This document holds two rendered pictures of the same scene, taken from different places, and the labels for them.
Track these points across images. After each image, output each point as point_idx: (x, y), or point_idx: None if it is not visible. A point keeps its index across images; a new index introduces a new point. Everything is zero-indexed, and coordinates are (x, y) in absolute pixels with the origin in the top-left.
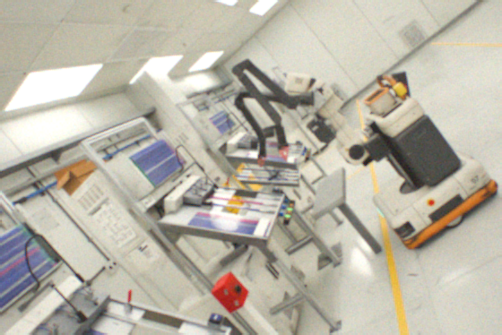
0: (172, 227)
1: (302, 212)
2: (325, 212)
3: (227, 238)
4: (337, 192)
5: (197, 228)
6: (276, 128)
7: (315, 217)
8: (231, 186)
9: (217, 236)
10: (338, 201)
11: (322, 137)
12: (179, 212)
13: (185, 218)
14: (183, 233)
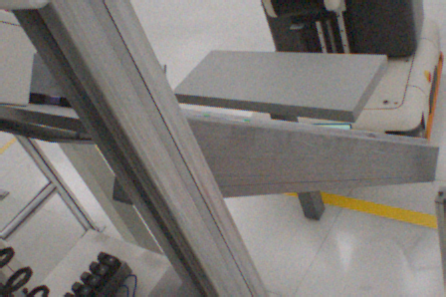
0: (234, 156)
1: (15, 226)
2: (367, 99)
3: (387, 168)
4: (337, 61)
5: (331, 137)
6: None
7: (356, 113)
8: None
9: (370, 168)
10: (381, 69)
11: None
12: (67, 111)
13: None
14: (277, 185)
